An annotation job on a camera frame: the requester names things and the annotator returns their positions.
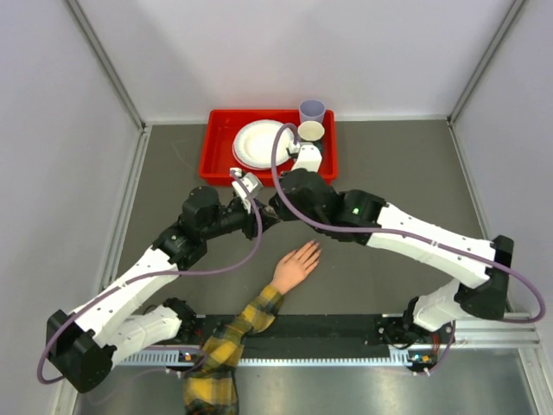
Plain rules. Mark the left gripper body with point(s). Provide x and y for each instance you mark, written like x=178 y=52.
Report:
x=251 y=225

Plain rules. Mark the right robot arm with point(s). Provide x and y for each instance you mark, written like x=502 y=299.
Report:
x=478 y=267

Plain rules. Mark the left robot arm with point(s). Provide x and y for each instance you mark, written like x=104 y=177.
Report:
x=87 y=343

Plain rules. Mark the yellow plaid sleeve forearm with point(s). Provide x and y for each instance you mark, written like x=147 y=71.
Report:
x=211 y=389

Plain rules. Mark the mannequin hand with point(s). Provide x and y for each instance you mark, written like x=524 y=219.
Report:
x=295 y=267

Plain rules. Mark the white paper plates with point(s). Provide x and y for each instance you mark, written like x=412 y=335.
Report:
x=252 y=146

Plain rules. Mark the red plastic tray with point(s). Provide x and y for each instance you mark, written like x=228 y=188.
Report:
x=223 y=125

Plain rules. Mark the dark green mug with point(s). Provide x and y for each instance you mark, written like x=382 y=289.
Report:
x=312 y=132

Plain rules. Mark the lavender plastic cup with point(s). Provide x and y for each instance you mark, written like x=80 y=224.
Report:
x=312 y=110

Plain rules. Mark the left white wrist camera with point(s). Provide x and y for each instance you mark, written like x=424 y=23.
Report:
x=245 y=185

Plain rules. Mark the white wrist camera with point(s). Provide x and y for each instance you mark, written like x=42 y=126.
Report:
x=245 y=185
x=305 y=155

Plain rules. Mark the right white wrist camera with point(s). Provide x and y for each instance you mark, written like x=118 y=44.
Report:
x=305 y=155

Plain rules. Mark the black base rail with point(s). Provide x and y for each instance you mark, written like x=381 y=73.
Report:
x=326 y=327

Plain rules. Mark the slotted cable duct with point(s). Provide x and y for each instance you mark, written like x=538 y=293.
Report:
x=176 y=358

